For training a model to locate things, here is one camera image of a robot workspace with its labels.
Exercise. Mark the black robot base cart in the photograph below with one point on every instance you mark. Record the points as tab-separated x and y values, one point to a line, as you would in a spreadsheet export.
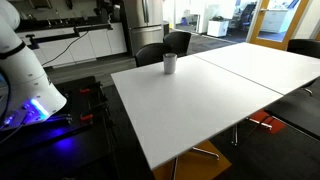
53	149

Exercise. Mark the red clamp upper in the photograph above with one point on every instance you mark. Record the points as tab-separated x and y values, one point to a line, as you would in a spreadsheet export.
85	90

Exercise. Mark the white kitchen cabinets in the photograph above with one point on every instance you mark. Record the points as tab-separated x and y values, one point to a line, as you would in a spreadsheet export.
89	45

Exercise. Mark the orange framed door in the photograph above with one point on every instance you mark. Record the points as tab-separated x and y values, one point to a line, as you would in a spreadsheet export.
275	21

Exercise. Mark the black chair near mug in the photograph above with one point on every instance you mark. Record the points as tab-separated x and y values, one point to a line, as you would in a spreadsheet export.
151	53

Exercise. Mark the red clamp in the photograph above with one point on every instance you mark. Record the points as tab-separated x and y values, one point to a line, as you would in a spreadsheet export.
86	117
85	90

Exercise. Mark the stainless steel refrigerator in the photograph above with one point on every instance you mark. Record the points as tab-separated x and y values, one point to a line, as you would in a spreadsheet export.
144	22

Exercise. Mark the black chair right side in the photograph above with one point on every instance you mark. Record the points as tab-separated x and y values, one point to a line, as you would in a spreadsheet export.
308	47

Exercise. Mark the red clamp lower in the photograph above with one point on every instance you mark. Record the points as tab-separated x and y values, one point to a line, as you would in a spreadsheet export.
86	117

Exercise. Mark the black chair behind mug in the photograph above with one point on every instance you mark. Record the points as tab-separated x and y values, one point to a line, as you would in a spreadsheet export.
178	41

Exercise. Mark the white ceramic mug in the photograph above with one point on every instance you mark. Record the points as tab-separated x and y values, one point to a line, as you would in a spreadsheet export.
169	60

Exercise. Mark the white cabinet in office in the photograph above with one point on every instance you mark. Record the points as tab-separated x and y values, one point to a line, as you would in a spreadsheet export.
217	28

